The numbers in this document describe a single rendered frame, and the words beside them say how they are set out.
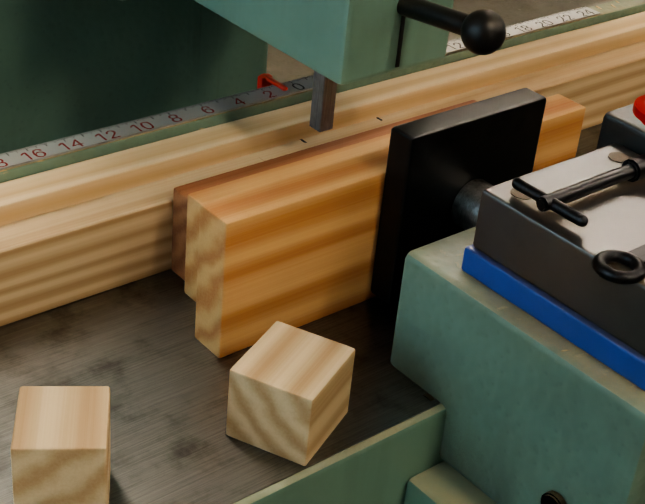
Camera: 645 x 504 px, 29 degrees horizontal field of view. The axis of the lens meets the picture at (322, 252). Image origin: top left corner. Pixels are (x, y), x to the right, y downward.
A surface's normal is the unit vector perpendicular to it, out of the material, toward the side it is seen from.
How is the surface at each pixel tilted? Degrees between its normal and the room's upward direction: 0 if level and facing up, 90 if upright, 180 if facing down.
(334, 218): 90
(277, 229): 90
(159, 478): 0
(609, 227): 0
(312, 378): 0
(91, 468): 90
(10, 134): 90
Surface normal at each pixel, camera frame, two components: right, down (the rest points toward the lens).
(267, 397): -0.44, 0.44
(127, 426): 0.09, -0.85
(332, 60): -0.77, 0.28
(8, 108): 0.63, 0.46
